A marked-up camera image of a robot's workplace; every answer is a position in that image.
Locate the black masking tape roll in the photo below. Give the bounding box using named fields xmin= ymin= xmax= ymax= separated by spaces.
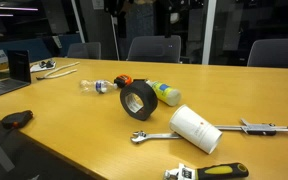
xmin=120 ymin=81 xmax=158 ymax=121

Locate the orange black tape measure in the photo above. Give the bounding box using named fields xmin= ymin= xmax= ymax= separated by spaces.
xmin=114 ymin=74 xmax=132 ymax=88

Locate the yellow green glue bottle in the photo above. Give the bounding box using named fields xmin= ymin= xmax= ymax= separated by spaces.
xmin=144 ymin=79 xmax=181 ymax=107

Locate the grey office chair middle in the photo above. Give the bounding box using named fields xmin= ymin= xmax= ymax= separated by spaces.
xmin=127 ymin=35 xmax=181 ymax=63

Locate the grey office chair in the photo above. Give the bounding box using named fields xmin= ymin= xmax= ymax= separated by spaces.
xmin=247 ymin=38 xmax=288 ymax=68
xmin=67 ymin=42 xmax=101 ymax=59
xmin=127 ymin=35 xmax=181 ymax=63

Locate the clear plastic water bottle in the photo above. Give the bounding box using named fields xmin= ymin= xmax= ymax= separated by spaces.
xmin=80 ymin=79 xmax=118 ymax=94

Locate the silver open-end wrench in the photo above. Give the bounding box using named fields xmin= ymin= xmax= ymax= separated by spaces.
xmin=130 ymin=131 xmax=181 ymax=144

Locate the white paper cup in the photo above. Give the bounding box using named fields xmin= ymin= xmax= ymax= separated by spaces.
xmin=169 ymin=105 xmax=222 ymax=154

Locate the grey office chair left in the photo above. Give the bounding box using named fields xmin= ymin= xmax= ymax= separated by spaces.
xmin=67 ymin=42 xmax=101 ymax=59

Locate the yellow black adjustable wrench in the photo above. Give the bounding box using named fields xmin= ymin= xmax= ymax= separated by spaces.
xmin=163 ymin=163 xmax=249 ymax=180

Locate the white paper with glasses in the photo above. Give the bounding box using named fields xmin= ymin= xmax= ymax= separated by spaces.
xmin=30 ymin=59 xmax=56 ymax=73

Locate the grey open laptop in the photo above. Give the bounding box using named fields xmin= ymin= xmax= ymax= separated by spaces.
xmin=0 ymin=49 xmax=32 ymax=101

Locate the silver vernier caliper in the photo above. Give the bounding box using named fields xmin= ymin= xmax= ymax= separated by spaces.
xmin=216 ymin=118 xmax=288 ymax=136

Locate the black orange handheld device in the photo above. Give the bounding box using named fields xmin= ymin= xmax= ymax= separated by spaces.
xmin=1 ymin=110 xmax=33 ymax=129

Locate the grey office chair right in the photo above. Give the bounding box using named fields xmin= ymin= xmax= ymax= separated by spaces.
xmin=247 ymin=38 xmax=288 ymax=68

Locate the white cable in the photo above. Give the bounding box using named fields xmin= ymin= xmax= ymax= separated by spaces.
xmin=35 ymin=61 xmax=81 ymax=81

